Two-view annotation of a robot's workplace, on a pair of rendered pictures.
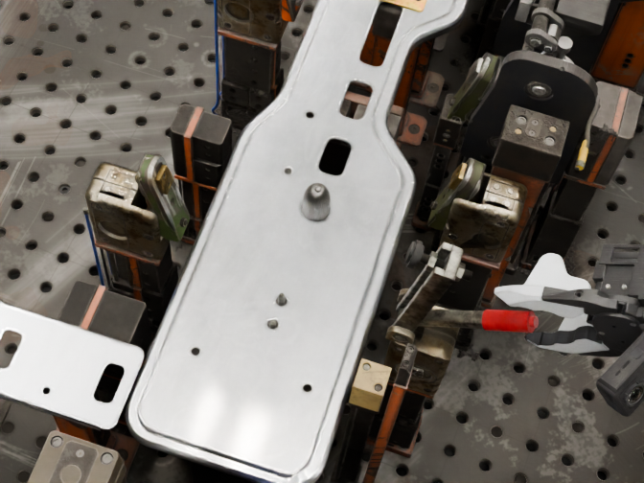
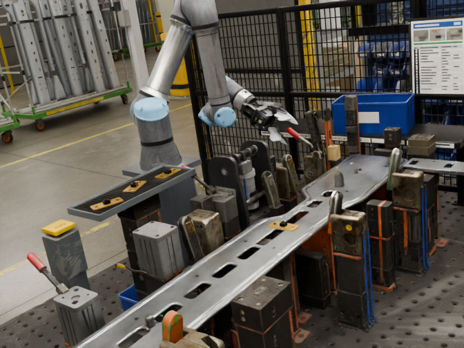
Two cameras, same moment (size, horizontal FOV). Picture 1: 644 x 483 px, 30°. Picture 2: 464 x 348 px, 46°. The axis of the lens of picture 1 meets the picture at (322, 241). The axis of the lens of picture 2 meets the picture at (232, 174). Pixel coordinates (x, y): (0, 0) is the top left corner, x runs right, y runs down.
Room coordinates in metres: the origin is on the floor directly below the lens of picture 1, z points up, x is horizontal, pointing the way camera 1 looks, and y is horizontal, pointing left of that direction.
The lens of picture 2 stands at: (2.32, 0.53, 1.66)
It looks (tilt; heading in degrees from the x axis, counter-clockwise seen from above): 19 degrees down; 209
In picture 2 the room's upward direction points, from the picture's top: 8 degrees counter-clockwise
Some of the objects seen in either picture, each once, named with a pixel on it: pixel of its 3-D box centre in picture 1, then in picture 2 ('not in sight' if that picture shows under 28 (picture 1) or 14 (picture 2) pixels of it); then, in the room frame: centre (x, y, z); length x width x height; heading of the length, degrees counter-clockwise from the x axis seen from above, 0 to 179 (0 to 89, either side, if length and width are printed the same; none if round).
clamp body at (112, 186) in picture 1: (138, 254); (409, 222); (0.65, 0.23, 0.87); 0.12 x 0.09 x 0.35; 79
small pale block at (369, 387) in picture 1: (357, 431); (337, 191); (0.46, -0.07, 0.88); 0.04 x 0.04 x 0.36; 79
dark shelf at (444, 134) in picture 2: not in sight; (358, 131); (0.09, -0.07, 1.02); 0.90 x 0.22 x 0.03; 79
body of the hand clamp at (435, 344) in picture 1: (407, 384); (317, 199); (0.53, -0.12, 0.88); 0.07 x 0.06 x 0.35; 79
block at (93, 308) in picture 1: (114, 359); (418, 215); (0.52, 0.24, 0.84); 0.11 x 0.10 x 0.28; 79
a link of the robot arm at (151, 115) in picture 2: not in sight; (152, 119); (0.80, -0.60, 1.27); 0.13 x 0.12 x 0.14; 44
